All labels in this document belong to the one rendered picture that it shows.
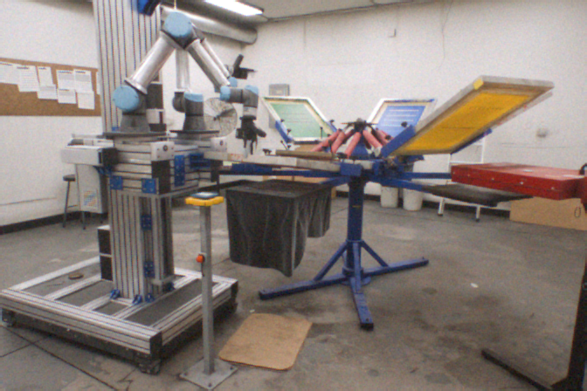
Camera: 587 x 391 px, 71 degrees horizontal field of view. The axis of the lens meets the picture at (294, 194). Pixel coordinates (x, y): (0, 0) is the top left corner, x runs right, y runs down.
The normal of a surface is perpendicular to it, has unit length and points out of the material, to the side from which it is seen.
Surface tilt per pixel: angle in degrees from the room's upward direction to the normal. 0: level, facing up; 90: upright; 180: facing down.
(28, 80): 89
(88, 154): 90
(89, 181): 90
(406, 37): 90
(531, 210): 75
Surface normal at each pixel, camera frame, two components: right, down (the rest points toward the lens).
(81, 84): 0.86, 0.07
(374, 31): -0.52, 0.15
